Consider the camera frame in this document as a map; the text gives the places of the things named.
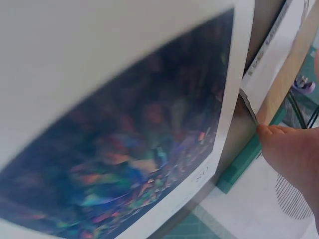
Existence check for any person's right hand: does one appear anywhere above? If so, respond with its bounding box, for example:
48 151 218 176
256 123 319 239

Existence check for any white book with colourful picture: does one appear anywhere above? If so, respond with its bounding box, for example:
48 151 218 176
0 0 311 239

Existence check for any green rectangular bar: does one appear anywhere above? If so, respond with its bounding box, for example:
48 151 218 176
215 107 286 195

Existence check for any purple object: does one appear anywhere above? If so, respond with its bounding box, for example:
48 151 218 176
292 75 317 95

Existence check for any black wire mesh basket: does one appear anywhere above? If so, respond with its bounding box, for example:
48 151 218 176
281 91 319 130

